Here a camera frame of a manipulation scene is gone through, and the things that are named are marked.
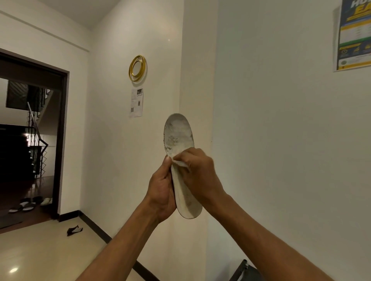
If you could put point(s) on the person's left hand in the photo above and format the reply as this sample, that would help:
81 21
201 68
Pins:
162 191

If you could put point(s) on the person's right hand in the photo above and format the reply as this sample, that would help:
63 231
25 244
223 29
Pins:
200 173

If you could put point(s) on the person's left thumb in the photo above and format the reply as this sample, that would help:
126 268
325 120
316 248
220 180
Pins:
166 166

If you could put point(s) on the person's right fingers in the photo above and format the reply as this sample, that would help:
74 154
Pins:
182 160

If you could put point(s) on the white wipe cloth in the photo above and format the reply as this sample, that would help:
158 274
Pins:
180 163

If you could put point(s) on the white shoe insole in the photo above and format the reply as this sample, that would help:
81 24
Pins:
179 136

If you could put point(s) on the person's right forearm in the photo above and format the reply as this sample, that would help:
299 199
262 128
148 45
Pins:
260 240

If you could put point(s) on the person's left forearm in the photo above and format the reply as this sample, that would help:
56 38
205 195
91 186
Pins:
127 246

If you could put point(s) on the white paper notice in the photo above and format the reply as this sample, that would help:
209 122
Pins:
136 102

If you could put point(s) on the black cloth scrap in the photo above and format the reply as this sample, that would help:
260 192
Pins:
74 230

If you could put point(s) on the dark chair part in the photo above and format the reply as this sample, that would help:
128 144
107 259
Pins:
242 272

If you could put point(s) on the metal stair railing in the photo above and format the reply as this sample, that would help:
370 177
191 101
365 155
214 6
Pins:
36 136

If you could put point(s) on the black and white slipper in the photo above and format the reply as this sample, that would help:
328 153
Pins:
29 205
16 208

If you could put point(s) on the dark staircase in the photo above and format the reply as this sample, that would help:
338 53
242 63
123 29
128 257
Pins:
17 153

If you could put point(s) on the blue and yellow poster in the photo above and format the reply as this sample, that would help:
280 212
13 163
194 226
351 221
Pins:
353 34

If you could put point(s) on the dark door frame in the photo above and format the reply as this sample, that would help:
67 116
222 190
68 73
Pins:
62 139

